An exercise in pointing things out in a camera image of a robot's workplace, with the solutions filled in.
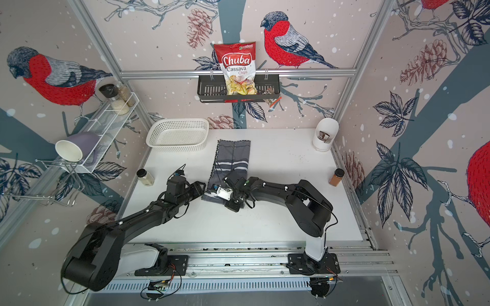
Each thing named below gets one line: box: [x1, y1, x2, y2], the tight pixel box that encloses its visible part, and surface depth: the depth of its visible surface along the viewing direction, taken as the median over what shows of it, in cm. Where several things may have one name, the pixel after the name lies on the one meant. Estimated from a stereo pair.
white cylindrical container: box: [311, 117, 340, 152], surface depth 108 cm
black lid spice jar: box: [98, 83, 130, 116], surface depth 83 cm
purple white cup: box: [54, 131, 101, 162], surface depth 64 cm
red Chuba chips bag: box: [213, 41, 258, 95], surface depth 84 cm
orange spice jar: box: [327, 168, 346, 187], surface depth 93 cm
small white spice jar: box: [136, 168, 156, 187], surface depth 94 cm
